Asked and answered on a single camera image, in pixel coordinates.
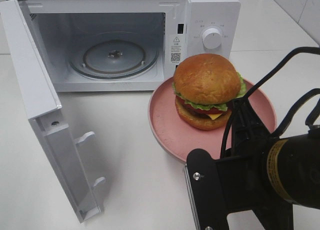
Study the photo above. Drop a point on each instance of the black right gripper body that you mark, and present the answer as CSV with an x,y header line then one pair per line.
x,y
243,171

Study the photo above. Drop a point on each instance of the burger with lettuce and cheese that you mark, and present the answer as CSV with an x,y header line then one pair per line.
x,y
204,86

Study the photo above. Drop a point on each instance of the white microwave door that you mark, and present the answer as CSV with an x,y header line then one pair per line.
x,y
44,109

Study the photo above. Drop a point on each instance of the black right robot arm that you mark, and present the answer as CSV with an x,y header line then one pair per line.
x,y
268,174

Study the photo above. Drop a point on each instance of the upper white round knob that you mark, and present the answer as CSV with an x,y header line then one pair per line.
x,y
212,37

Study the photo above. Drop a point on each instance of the white microwave oven body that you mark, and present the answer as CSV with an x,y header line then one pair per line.
x,y
174,27

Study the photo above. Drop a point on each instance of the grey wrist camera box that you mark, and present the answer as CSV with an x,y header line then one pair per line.
x,y
205,191

